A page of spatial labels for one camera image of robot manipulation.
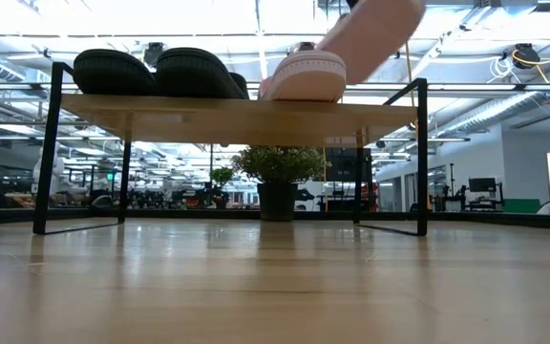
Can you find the small background potted plant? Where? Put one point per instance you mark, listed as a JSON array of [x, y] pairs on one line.
[[221, 177]]

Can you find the black slide sandal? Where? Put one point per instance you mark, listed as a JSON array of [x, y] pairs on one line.
[[194, 71], [110, 71]]

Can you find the green potted plant black pot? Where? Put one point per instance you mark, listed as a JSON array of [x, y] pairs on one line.
[[277, 165]]

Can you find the black metal table frame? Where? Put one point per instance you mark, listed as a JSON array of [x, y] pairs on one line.
[[494, 219]]

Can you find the pink slide sandal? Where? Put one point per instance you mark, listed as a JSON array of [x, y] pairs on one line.
[[375, 33], [306, 76]]

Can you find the black monitor on stand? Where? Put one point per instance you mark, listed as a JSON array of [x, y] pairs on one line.
[[482, 184]]

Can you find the green panel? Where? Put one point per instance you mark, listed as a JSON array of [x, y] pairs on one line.
[[521, 206]]

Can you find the wooden shelf with black legs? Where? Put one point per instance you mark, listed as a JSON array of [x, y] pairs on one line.
[[237, 119]]

